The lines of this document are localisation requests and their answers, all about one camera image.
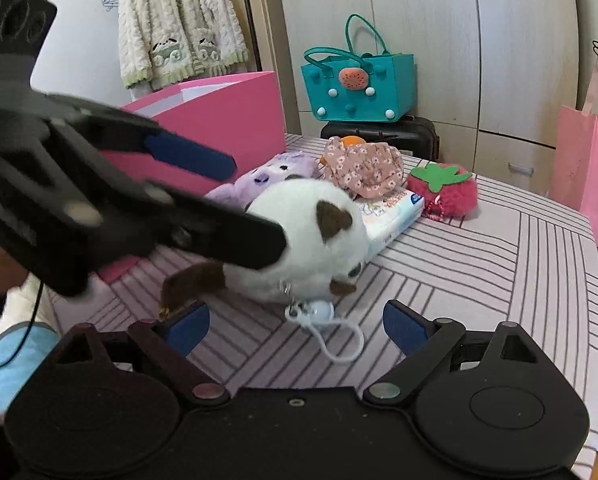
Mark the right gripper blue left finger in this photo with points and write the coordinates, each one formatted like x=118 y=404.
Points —
x=167 y=345

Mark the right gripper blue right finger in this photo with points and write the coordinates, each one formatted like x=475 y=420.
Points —
x=425 y=345

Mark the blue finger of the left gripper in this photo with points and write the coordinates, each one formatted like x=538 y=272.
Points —
x=189 y=155

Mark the white brown plush cat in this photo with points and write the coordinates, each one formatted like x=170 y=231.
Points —
x=327 y=247

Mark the pink strawberry plush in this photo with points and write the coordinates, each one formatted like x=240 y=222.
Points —
x=448 y=191

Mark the purple plush toy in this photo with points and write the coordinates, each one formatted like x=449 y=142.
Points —
x=249 y=186

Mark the pink storage box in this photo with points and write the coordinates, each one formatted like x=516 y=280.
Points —
x=239 y=115

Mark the striped pink table cloth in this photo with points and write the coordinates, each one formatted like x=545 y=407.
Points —
x=520 y=257

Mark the white tissue pack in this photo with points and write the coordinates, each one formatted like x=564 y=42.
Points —
x=387 y=217

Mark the cream knitted cardigan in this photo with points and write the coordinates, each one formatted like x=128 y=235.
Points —
x=164 y=42

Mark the teal felt handbag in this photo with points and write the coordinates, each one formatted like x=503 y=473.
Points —
x=344 y=86

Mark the black suitcase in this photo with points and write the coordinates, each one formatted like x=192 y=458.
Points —
x=411 y=134

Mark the pink paper gift bag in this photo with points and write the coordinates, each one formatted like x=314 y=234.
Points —
x=575 y=169

